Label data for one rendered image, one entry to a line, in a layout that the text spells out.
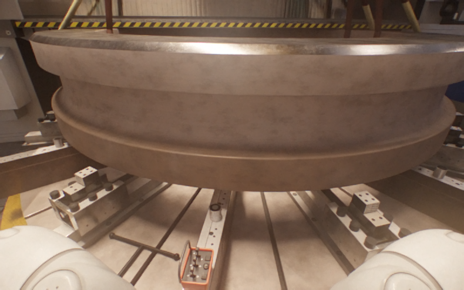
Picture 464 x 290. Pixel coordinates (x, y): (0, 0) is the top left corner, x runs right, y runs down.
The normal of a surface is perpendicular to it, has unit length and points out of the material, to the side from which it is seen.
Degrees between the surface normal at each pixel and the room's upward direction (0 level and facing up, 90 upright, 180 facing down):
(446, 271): 22
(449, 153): 90
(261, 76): 90
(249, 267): 0
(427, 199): 90
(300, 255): 0
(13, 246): 3
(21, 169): 90
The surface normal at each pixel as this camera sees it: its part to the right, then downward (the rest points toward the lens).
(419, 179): -0.80, 0.28
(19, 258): -0.05, -0.80
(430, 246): -0.08, -0.96
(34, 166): 0.60, 0.37
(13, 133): 0.21, 0.46
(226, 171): -0.11, 0.46
